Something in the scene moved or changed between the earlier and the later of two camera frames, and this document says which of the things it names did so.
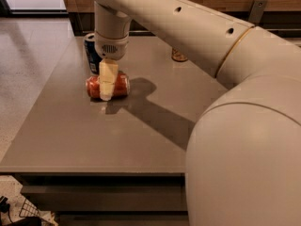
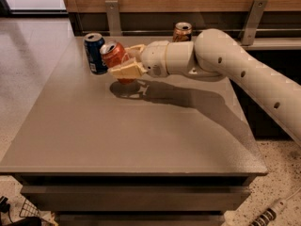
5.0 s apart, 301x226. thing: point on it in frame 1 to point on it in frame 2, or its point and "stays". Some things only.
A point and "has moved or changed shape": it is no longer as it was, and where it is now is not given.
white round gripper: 111,47 to 154,58
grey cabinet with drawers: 119,162 stays
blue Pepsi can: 93,57 stays
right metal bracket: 258,10 stays
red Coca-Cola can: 121,87 has moved or changed shape
